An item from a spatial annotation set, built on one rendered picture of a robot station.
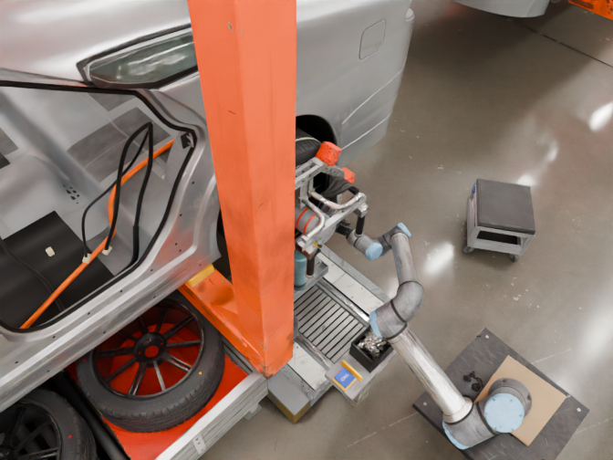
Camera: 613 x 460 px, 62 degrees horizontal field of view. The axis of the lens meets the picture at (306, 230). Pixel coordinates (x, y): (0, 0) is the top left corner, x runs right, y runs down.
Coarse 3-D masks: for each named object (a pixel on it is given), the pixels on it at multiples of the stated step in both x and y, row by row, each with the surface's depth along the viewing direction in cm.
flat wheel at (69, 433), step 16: (32, 400) 218; (48, 400) 218; (64, 400) 219; (0, 416) 223; (16, 416) 217; (32, 416) 229; (48, 416) 214; (64, 416) 214; (80, 416) 226; (0, 432) 231; (16, 432) 214; (32, 432) 212; (64, 432) 210; (80, 432) 212; (0, 448) 209; (16, 448) 208; (48, 448) 208; (64, 448) 206; (80, 448) 207; (96, 448) 227
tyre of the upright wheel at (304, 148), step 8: (296, 128) 243; (296, 136) 232; (304, 136) 236; (296, 144) 225; (304, 144) 227; (312, 144) 229; (320, 144) 234; (296, 152) 222; (304, 152) 225; (312, 152) 230; (296, 160) 224; (304, 160) 228; (328, 176) 255; (320, 208) 269
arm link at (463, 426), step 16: (384, 304) 218; (384, 320) 215; (400, 320) 213; (384, 336) 219; (400, 336) 215; (400, 352) 218; (416, 352) 216; (416, 368) 217; (432, 368) 217; (432, 384) 217; (448, 384) 219; (448, 400) 218; (464, 400) 222; (448, 416) 220; (464, 416) 216; (448, 432) 222; (464, 432) 217; (480, 432) 216; (464, 448) 222
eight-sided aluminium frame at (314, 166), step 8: (312, 160) 227; (320, 160) 230; (304, 168) 224; (312, 168) 224; (320, 168) 226; (328, 168) 232; (336, 168) 237; (296, 176) 224; (304, 176) 220; (312, 176) 225; (336, 176) 242; (296, 184) 219; (328, 184) 254; (336, 200) 258; (296, 240) 262
